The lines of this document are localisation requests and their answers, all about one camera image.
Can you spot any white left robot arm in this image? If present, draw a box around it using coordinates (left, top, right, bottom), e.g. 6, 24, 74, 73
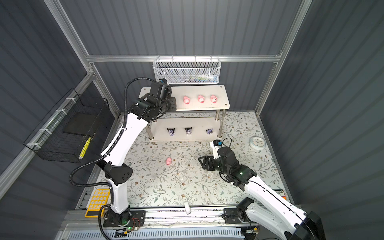
69, 77, 172, 217

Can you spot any coloured marker pack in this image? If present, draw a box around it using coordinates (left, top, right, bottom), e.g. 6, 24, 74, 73
274, 189, 286, 198

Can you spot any pink pig toy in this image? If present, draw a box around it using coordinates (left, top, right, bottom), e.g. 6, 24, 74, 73
211, 95, 218, 104
198, 95, 205, 104
183, 96, 191, 105
166, 157, 172, 166

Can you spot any white wire basket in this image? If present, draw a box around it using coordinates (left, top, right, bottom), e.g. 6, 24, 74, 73
153, 59, 222, 85

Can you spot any white and blue clock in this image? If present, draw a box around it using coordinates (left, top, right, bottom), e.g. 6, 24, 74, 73
249, 137, 267, 151

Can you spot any white two-tier shelf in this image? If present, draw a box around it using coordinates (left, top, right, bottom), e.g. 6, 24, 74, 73
147, 85, 230, 142

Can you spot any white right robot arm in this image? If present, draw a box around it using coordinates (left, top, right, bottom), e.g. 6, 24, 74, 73
198, 146, 326, 240

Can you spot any yellow perforated board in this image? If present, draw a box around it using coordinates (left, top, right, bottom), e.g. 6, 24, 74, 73
85, 188, 111, 218

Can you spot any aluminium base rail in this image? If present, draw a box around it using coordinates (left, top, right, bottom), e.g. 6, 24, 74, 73
55, 205, 260, 240

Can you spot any black wire basket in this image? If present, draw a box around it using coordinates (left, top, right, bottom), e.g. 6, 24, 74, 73
24, 90, 110, 163

